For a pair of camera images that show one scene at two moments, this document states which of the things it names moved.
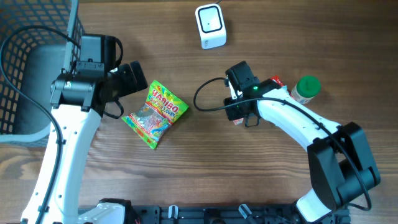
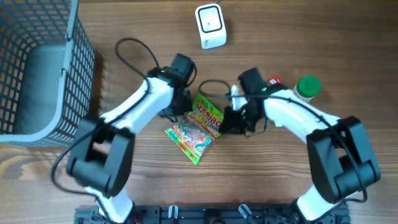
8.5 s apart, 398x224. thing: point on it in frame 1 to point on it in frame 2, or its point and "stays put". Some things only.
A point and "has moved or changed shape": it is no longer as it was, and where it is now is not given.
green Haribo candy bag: x=161 y=107 has moved or changed shape
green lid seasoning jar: x=306 y=88 stays put
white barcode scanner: x=211 y=20 stays put
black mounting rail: x=168 y=214 stays put
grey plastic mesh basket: x=39 y=40 stays put
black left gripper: x=131 y=79 to x=179 y=104
